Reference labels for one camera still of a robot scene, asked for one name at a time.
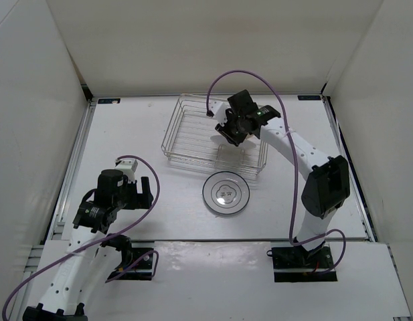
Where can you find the right blue corner sticker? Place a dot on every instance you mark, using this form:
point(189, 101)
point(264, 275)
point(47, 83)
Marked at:
point(309, 97)

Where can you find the white patterned plate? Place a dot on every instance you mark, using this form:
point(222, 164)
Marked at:
point(225, 193)

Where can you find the aluminium table rail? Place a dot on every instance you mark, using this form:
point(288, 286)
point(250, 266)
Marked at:
point(60, 213)

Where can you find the left blue corner sticker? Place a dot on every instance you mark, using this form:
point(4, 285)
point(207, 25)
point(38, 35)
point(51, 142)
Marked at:
point(108, 101)

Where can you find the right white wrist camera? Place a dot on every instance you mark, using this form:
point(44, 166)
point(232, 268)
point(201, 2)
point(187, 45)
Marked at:
point(217, 111)

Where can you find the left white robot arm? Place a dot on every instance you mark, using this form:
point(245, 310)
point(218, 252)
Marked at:
point(94, 255)

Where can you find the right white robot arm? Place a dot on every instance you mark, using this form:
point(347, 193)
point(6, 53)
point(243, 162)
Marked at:
point(326, 177)

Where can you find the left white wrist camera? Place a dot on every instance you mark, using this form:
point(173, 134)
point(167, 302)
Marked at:
point(127, 166)

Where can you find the blue corner sticker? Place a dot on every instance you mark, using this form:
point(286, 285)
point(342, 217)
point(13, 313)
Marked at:
point(309, 97)
point(108, 101)

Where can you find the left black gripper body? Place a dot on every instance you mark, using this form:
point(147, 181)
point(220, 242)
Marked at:
point(128, 198)

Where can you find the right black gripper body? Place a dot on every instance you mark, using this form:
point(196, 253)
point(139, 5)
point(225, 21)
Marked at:
point(238, 123)

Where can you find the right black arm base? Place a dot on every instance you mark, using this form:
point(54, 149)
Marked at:
point(292, 265)

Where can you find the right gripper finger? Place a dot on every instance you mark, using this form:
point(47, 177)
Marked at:
point(230, 116)
point(231, 134)

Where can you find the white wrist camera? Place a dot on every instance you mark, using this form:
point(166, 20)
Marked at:
point(127, 166)
point(217, 111)

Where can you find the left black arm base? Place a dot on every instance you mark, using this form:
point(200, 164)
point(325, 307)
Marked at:
point(139, 263)

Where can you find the silver wire dish rack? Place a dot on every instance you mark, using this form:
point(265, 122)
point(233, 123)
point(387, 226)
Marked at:
point(187, 140)

